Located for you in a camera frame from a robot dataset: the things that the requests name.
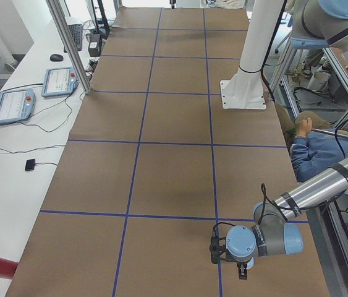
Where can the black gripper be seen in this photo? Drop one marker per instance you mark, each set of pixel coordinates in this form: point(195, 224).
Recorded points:
point(241, 262)

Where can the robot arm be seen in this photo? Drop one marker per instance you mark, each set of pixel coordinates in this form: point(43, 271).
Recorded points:
point(320, 24)
point(273, 232)

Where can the person's hand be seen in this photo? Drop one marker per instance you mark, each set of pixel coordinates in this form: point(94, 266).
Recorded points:
point(303, 127)

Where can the person in blue sweatshirt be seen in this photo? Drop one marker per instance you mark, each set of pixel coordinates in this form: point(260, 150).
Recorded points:
point(315, 153)

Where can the small black square puck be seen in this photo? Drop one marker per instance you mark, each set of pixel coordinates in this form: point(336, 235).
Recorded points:
point(30, 165)

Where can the far teach pendant tablet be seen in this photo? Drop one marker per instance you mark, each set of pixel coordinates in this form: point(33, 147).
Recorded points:
point(59, 81)

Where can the teach pendant tablet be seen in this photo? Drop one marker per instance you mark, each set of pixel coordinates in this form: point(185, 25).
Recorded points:
point(16, 105)
point(59, 81)

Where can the black power adapter box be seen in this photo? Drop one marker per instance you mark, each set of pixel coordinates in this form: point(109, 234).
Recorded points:
point(94, 46)

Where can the black monitor stand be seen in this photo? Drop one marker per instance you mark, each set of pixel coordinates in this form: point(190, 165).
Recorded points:
point(99, 19)

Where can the black computer mouse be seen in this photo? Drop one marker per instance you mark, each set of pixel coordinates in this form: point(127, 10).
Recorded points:
point(56, 58)

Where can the near teach pendant tablet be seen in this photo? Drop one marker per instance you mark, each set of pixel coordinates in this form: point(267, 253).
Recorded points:
point(16, 105)

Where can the black keyboard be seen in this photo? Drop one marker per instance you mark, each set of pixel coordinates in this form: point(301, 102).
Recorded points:
point(76, 31)

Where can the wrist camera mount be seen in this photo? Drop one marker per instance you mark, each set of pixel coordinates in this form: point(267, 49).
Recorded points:
point(216, 251)

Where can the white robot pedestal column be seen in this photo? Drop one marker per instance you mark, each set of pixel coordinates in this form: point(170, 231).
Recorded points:
point(245, 89)

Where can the aluminium frame post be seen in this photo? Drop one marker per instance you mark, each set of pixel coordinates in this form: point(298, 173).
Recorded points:
point(66, 37)

